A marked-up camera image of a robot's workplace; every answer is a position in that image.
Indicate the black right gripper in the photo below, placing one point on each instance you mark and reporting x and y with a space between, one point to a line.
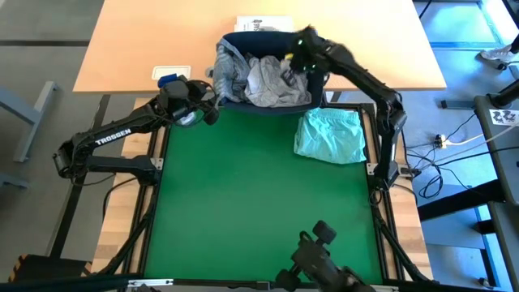
306 48

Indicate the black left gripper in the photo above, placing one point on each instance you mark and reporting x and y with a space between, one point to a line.
178 93

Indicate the white patterned collared shirt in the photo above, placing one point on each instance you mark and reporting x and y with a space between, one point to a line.
267 85

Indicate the navy white-striped laundry basket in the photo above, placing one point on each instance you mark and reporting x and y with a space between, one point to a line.
259 42

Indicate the teal shorts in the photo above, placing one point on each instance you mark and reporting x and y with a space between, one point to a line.
330 136

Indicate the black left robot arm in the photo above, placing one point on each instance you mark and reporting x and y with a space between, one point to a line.
113 136

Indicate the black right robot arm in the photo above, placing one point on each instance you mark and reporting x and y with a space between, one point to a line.
365 77

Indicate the round grey desk grommet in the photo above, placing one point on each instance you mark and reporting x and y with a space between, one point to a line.
208 73

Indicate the grey striped garment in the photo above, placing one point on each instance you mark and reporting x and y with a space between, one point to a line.
227 69

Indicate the clear spray bottle blue trigger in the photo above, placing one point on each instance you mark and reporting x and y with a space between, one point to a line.
165 80

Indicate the white desk outlet plate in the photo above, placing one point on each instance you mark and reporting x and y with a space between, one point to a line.
162 71

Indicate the white printed paper sheet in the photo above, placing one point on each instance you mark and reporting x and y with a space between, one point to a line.
247 24

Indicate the green table mat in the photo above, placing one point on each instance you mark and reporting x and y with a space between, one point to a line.
263 203

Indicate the light wooden desk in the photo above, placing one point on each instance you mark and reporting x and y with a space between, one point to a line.
134 40

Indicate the white power strip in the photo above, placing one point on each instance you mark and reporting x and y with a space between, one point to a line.
441 142

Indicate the black desk foot bar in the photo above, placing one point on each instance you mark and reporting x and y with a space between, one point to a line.
71 207

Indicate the grey desk foot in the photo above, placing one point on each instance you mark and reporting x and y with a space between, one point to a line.
458 104

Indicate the black jointed device with knobs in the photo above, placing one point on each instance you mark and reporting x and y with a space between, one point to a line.
316 259

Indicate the grey metal furniture leg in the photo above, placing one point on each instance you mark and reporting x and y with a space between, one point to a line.
31 131
12 181

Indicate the person's shoe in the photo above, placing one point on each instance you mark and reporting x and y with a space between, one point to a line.
496 54

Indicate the black cart base beam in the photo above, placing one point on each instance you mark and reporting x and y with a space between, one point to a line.
458 200

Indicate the white fiducial marker sticker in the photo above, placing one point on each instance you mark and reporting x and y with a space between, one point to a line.
503 117

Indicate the black case with hazard stripes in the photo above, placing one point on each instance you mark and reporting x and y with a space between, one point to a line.
48 267

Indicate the person's leg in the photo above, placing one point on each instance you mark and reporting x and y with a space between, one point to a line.
515 44

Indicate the grey black equipment cart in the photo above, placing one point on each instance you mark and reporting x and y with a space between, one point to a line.
509 170

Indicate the black castor wheel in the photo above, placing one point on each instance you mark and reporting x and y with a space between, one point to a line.
483 282

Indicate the black aluminium table frame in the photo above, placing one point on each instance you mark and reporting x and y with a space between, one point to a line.
202 284

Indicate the silver metal bracket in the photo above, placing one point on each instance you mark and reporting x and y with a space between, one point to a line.
150 282
385 288

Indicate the black cylindrical post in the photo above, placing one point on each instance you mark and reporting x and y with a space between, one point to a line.
507 96

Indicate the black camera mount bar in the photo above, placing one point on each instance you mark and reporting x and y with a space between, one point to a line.
61 284

